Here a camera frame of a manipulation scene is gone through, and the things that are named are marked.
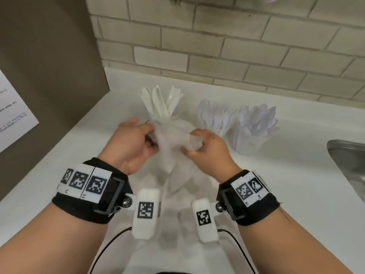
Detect person's right hand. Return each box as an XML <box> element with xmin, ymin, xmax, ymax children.
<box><xmin>181</xmin><ymin>128</ymin><xmax>243</xmax><ymax>186</ymax></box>

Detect person's left hand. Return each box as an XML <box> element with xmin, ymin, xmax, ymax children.
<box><xmin>97</xmin><ymin>118</ymin><xmax>159</xmax><ymax>177</ymax></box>

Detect bunch of white plastic forks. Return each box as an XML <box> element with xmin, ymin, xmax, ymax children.
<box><xmin>197</xmin><ymin>99</ymin><xmax>241</xmax><ymax>134</ymax></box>

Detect clear zip bag black zipper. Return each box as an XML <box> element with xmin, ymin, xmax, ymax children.
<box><xmin>146</xmin><ymin>118</ymin><xmax>206</xmax><ymax>175</ymax></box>

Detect bunch of white plastic spoons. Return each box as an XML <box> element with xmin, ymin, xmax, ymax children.
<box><xmin>238</xmin><ymin>104</ymin><xmax>280</xmax><ymax>139</ymax></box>

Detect person's right forearm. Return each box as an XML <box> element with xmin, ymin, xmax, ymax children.
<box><xmin>236</xmin><ymin>207</ymin><xmax>352</xmax><ymax>274</ymax></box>

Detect person's left forearm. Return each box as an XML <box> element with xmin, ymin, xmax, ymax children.
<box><xmin>0</xmin><ymin>201</ymin><xmax>111</xmax><ymax>274</ymax></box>

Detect white paper notice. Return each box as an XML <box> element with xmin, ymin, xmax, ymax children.
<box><xmin>0</xmin><ymin>70</ymin><xmax>40</xmax><ymax>154</ymax></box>

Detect stainless steel sink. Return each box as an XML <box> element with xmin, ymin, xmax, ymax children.
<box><xmin>326</xmin><ymin>139</ymin><xmax>365</xmax><ymax>205</ymax></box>

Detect black right wrist strap with markers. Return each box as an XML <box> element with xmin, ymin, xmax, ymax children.
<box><xmin>216</xmin><ymin>169</ymin><xmax>281</xmax><ymax>227</ymax></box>

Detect black wrist strap with markers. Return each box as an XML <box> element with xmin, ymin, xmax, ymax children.
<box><xmin>52</xmin><ymin>158</ymin><xmax>135</xmax><ymax>225</ymax></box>
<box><xmin>216</xmin><ymin>169</ymin><xmax>281</xmax><ymax>227</ymax></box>

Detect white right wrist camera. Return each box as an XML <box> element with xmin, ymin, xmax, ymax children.
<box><xmin>191</xmin><ymin>198</ymin><xmax>220</xmax><ymax>244</ymax></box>

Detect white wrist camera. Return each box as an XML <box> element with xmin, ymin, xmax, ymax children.
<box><xmin>191</xmin><ymin>198</ymin><xmax>220</xmax><ymax>244</ymax></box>
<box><xmin>132</xmin><ymin>188</ymin><xmax>161</xmax><ymax>240</ymax></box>

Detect black left wrist strap with markers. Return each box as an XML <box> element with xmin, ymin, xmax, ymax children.
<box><xmin>52</xmin><ymin>158</ymin><xmax>135</xmax><ymax>225</ymax></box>

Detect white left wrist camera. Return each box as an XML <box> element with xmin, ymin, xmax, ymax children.
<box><xmin>132</xmin><ymin>188</ymin><xmax>161</xmax><ymax>240</ymax></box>

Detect black right camera cable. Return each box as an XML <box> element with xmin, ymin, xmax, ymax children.
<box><xmin>217</xmin><ymin>228</ymin><xmax>258</xmax><ymax>274</ymax></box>

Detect black camera cable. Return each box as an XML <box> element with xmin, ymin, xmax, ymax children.
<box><xmin>217</xmin><ymin>228</ymin><xmax>258</xmax><ymax>274</ymax></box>
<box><xmin>90</xmin><ymin>227</ymin><xmax>133</xmax><ymax>274</ymax></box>

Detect black left camera cable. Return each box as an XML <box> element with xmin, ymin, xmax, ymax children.
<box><xmin>90</xmin><ymin>227</ymin><xmax>133</xmax><ymax>274</ymax></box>

